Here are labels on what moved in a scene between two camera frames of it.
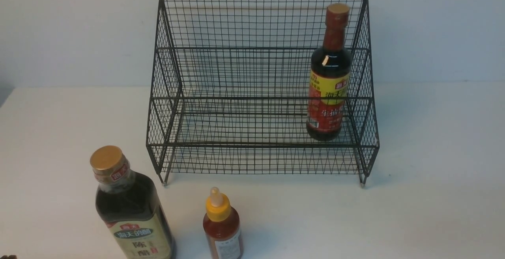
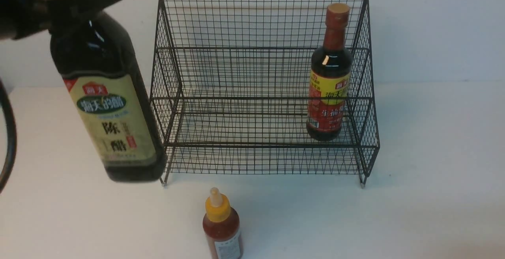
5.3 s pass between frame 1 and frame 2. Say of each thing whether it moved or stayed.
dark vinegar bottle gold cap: moved
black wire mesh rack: stayed
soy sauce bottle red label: stayed
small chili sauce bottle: stayed
